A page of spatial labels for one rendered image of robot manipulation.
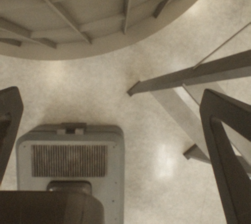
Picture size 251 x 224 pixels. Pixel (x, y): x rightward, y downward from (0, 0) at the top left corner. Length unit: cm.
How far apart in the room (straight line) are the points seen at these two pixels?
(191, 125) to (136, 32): 58
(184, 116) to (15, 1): 79
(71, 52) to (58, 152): 54
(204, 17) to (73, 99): 87
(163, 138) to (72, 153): 55
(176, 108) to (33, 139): 68
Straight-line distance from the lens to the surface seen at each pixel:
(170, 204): 158
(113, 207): 125
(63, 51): 134
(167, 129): 139
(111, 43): 131
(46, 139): 116
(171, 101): 105
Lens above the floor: 132
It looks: 84 degrees down
